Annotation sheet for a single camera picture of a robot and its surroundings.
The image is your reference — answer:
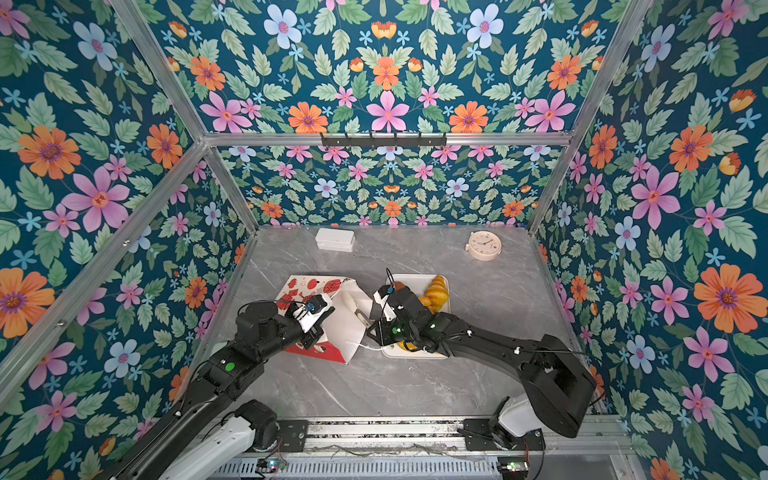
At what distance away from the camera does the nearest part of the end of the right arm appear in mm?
603

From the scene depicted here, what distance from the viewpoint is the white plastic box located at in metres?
1.13

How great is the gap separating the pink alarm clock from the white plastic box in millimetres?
452

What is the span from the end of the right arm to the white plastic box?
1.56ft

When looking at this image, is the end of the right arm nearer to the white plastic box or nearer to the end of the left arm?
the end of the left arm

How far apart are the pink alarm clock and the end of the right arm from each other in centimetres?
52

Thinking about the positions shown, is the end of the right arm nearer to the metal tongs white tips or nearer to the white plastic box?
the metal tongs white tips

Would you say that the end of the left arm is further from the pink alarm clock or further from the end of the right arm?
the pink alarm clock

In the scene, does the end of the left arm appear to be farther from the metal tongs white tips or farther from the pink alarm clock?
the pink alarm clock

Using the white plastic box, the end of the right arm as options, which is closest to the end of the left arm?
the end of the right arm

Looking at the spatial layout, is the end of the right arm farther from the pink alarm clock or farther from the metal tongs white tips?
the pink alarm clock

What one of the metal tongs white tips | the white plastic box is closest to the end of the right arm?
the metal tongs white tips

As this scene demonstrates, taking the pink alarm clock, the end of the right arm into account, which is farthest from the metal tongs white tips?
the pink alarm clock

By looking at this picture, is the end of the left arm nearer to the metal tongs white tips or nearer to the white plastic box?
the metal tongs white tips

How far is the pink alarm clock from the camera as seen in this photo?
3.63 ft
